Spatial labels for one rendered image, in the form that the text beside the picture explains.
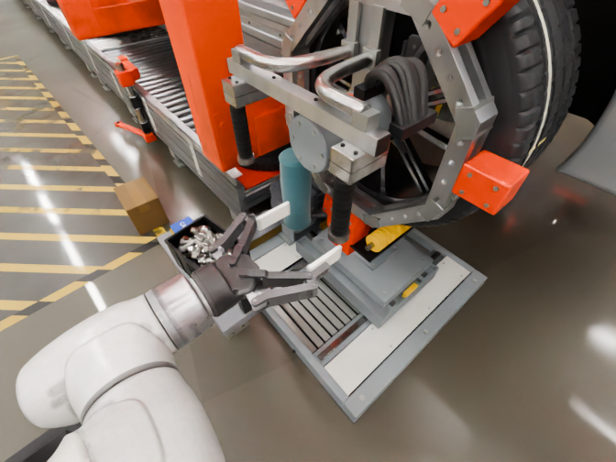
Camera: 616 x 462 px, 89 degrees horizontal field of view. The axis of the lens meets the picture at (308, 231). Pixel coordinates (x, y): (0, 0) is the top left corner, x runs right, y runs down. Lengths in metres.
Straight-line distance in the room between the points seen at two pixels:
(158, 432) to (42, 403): 0.15
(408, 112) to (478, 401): 1.10
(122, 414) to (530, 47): 0.73
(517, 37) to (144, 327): 0.68
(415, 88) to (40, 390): 0.60
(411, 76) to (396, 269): 0.86
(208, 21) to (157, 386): 0.88
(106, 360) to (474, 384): 1.23
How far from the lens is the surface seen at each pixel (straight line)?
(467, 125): 0.62
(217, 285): 0.45
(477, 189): 0.65
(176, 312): 0.44
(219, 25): 1.04
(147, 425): 0.36
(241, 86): 0.73
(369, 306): 1.25
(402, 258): 1.31
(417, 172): 0.85
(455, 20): 0.60
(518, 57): 0.66
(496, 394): 1.43
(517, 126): 0.68
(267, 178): 1.55
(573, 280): 1.91
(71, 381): 0.44
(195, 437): 0.37
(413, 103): 0.54
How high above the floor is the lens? 1.22
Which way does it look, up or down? 48 degrees down
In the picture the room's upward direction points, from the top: straight up
